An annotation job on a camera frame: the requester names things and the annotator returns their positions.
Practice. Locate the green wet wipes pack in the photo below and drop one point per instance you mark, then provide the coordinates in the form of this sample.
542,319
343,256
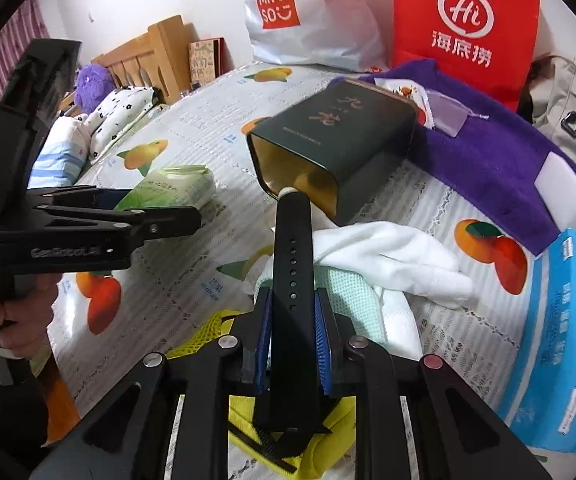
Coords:
177,187

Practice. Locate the red striped curtain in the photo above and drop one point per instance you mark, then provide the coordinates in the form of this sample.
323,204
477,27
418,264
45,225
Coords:
12,45

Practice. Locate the dark green tin box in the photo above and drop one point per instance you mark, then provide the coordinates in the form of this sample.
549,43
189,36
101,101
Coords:
348,145

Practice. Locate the red paper bag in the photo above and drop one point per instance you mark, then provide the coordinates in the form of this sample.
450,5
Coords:
418,35

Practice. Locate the yellow mesh bag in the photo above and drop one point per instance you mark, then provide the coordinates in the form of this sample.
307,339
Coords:
338,425

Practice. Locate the person's left forearm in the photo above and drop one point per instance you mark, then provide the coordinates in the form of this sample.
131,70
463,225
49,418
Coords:
2,410

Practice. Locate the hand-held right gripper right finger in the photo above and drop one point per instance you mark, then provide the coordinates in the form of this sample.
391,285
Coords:
324,342

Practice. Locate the red and white snack packet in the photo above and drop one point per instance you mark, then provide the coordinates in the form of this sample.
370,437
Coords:
403,92

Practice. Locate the mint green mesh cloth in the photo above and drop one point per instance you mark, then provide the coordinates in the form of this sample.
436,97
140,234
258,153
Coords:
353,300

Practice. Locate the white floral pillow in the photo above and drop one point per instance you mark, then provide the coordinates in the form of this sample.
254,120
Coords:
117,110

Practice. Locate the person's left hand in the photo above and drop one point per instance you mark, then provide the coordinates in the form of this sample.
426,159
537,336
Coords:
27,310

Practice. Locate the white ribbed cloth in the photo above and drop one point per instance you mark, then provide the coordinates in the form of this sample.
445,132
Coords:
398,322

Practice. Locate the brown patterned book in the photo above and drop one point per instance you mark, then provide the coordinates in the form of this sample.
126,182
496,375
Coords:
205,62

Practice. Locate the blue striped white pillow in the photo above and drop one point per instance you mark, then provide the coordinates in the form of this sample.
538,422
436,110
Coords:
62,150

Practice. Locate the beige waist bag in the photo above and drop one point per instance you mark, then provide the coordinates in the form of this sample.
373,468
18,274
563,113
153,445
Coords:
563,95

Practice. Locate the wooden bed headboard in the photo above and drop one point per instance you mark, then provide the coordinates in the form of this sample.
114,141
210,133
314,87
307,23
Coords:
167,50

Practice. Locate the white sponge block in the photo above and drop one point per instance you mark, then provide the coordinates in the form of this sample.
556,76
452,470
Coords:
565,190

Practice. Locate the blue tissue pack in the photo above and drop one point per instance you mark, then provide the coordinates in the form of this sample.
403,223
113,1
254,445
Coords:
563,335

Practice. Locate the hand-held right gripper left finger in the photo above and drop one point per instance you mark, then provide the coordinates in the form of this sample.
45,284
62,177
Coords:
264,332

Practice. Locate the purple plush toy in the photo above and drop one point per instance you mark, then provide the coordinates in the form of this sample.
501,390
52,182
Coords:
90,87

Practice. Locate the white plastic shopping bag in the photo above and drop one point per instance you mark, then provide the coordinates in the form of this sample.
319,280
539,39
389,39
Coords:
338,25

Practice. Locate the purple towel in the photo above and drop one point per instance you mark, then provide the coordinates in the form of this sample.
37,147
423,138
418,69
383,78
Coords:
488,160

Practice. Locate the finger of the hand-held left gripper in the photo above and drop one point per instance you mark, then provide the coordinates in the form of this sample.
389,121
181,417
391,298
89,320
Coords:
112,199
167,222

